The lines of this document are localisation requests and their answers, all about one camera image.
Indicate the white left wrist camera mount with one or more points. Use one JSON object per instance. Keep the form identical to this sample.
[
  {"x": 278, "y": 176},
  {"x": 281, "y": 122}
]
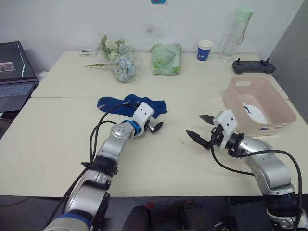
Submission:
[{"x": 143, "y": 113}]

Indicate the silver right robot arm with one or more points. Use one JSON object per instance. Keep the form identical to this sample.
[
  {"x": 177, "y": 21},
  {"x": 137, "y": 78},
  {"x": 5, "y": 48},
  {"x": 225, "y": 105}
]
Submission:
[{"x": 272, "y": 168}]

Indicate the blue white paper cup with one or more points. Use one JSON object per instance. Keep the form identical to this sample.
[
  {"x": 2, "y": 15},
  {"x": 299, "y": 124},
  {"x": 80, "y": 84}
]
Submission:
[{"x": 204, "y": 53}]

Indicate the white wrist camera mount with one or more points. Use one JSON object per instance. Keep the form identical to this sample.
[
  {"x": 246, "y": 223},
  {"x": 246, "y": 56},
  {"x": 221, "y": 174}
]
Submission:
[
  {"x": 227, "y": 120},
  {"x": 143, "y": 113}
]

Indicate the blue sock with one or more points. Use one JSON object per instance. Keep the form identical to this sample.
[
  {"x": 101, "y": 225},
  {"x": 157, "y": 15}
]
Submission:
[
  {"x": 156, "y": 107},
  {"x": 108, "y": 102}
]

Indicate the grey partition panel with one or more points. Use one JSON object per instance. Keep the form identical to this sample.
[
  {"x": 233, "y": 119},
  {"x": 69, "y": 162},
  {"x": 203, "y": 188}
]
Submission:
[{"x": 293, "y": 60}]

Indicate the blue red wall sticker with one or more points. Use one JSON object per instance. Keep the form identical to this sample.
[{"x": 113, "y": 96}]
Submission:
[{"x": 157, "y": 1}]

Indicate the small clear label packet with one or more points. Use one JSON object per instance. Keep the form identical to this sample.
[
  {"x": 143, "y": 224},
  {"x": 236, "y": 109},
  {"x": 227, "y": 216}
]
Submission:
[{"x": 85, "y": 51}]

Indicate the pink plastic container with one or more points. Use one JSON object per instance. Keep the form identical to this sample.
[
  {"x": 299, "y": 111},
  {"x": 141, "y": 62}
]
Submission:
[{"x": 240, "y": 101}]

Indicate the green floral wrapped package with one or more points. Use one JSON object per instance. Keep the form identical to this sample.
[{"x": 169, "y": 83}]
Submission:
[{"x": 166, "y": 60}]

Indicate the clear bottle green lid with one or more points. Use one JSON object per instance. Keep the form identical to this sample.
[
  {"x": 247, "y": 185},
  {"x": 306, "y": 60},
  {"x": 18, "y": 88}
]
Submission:
[{"x": 228, "y": 48}]

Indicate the dark grey laptop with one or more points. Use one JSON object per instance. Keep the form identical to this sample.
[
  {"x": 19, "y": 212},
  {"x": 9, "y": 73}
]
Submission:
[{"x": 12, "y": 62}]

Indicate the white green flower bouquet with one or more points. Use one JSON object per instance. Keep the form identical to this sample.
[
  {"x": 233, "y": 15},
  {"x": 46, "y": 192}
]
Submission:
[{"x": 111, "y": 45}]

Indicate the blue hydrangea bouquet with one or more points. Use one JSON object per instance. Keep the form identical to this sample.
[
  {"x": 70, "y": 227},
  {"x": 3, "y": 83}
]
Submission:
[{"x": 125, "y": 67}]

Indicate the white sock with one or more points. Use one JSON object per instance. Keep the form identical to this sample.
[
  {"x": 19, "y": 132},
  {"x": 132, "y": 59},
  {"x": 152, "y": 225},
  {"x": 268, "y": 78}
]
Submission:
[{"x": 255, "y": 115}]

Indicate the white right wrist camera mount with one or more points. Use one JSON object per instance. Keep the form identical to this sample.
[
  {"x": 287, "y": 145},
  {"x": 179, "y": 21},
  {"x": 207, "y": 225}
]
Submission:
[{"x": 227, "y": 120}]

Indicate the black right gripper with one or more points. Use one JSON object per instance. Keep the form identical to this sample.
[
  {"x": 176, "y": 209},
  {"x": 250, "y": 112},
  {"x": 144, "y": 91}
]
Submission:
[{"x": 217, "y": 137}]

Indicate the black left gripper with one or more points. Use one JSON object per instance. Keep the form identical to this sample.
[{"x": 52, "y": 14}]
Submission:
[{"x": 149, "y": 126}]

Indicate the black handheld controller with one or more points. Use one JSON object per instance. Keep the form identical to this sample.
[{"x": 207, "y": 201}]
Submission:
[{"x": 252, "y": 67}]

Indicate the dark rounded shape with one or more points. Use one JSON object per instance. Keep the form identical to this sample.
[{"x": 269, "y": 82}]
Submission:
[{"x": 139, "y": 219}]

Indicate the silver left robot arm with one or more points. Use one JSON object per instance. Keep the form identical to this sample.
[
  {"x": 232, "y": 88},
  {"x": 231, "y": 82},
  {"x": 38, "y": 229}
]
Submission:
[{"x": 113, "y": 146}]

